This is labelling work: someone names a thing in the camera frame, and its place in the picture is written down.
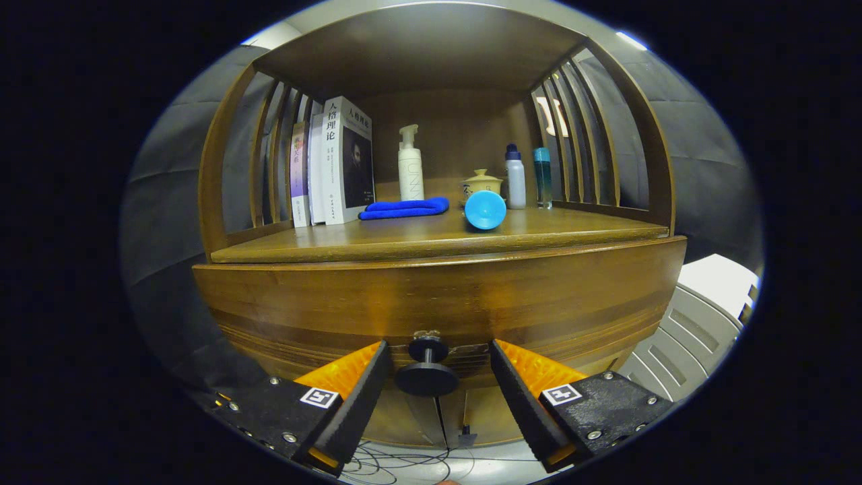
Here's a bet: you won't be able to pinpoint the brown wooden countertop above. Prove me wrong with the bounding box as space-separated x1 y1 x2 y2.
210 205 669 264

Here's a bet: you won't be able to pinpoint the white drawer unit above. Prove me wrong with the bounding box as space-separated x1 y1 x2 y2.
616 254 760 403

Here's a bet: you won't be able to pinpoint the blue and white tube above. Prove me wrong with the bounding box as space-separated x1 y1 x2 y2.
464 191 507 231

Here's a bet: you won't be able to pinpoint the white bottle with blue cap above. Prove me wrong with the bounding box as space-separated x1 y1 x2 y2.
505 143 527 209

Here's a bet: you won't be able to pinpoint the black floor cables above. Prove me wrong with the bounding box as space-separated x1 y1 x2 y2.
340 441 472 485

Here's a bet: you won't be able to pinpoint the white pump bottle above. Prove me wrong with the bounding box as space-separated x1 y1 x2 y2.
397 124 426 201

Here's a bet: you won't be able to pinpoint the yellow lidded teacup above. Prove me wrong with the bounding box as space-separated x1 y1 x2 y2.
461 168 504 206

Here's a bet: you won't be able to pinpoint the thin white book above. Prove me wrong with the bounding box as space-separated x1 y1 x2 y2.
308 101 327 225

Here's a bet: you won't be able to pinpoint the brown wooden cabinet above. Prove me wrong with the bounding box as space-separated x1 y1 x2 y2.
192 2 688 449

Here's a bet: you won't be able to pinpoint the purple book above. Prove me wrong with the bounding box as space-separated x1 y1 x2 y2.
290 121 312 228

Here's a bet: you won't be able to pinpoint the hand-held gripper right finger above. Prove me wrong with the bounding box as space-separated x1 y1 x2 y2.
490 339 674 472

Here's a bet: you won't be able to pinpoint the white book with portrait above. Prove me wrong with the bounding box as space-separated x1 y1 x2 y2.
322 96 376 225

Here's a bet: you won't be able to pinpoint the blue folded cloth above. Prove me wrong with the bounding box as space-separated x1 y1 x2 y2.
358 197 450 221

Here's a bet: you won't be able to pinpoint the black round drawer knob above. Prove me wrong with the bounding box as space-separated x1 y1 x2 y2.
395 337 461 397

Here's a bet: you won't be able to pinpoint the teal clear bottle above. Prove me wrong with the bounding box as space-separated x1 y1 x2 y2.
533 148 553 209

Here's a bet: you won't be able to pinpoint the brown wooden drawer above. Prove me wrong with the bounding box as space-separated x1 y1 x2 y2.
192 236 688 391

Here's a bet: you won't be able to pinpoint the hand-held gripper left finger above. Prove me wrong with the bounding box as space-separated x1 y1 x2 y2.
212 339 393 478

